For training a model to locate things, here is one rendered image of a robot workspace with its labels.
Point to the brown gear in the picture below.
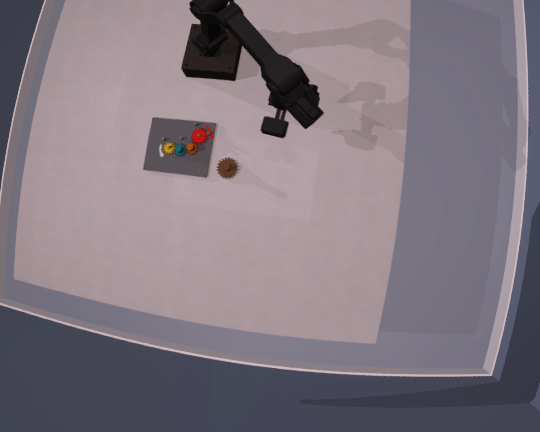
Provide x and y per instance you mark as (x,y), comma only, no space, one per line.
(227,167)

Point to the orange gear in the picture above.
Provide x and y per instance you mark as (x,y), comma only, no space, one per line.
(192,148)

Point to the yellow gear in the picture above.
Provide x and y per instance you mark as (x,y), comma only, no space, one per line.
(172,147)

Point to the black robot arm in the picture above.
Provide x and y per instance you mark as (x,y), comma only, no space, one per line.
(281,75)

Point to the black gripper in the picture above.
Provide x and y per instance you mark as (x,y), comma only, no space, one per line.
(275,126)

